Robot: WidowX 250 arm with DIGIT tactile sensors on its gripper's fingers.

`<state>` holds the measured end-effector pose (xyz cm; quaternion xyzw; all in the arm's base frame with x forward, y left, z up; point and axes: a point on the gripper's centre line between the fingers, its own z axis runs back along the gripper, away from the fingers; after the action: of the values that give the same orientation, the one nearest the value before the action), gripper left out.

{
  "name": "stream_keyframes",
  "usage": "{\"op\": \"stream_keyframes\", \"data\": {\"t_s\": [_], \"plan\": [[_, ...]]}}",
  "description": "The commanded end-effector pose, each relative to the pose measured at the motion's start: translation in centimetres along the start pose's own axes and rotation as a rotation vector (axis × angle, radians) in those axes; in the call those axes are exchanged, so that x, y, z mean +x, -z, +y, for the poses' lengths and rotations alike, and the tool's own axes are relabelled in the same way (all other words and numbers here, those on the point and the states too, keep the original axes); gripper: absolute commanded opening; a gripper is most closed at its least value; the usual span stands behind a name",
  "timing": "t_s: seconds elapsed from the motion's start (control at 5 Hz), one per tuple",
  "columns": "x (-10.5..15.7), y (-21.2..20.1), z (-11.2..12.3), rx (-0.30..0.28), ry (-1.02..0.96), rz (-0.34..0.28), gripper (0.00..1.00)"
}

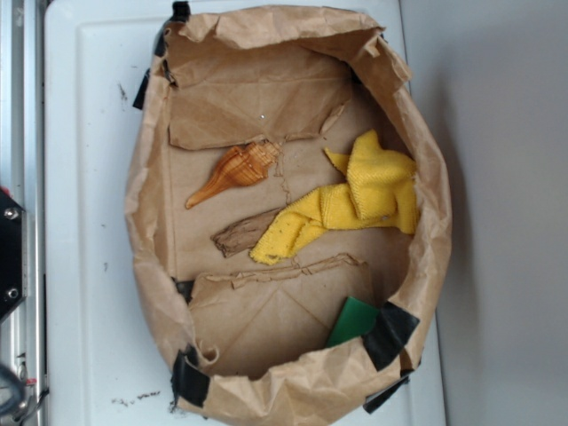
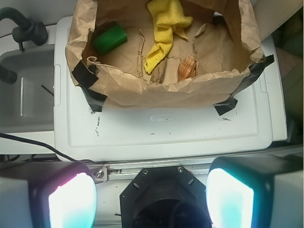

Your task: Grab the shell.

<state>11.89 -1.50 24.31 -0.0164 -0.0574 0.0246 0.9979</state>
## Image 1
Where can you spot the orange spiral sea shell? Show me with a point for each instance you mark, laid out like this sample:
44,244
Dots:
239,166

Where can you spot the brown paper bag liner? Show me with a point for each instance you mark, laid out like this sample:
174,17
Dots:
310,79

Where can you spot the brown wood bark piece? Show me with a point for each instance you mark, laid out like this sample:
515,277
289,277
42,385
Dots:
243,234

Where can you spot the yellow microfiber cloth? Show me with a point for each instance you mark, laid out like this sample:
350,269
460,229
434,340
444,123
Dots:
378,191

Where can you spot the green plastic block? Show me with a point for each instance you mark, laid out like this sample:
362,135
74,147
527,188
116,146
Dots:
355,319

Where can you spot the black tape bottom right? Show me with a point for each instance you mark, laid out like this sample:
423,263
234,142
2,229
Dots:
389,335

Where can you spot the black tape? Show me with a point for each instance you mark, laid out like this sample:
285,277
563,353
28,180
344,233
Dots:
139,100
389,335
188,382

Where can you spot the black tape top left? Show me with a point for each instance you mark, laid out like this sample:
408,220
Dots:
139,100

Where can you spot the black tape bottom left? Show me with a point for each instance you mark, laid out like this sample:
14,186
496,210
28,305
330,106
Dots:
188,382

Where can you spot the black metal bracket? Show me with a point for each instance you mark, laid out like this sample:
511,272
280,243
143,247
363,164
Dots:
13,261

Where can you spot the aluminium frame rail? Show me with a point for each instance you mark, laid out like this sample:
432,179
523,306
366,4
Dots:
24,377

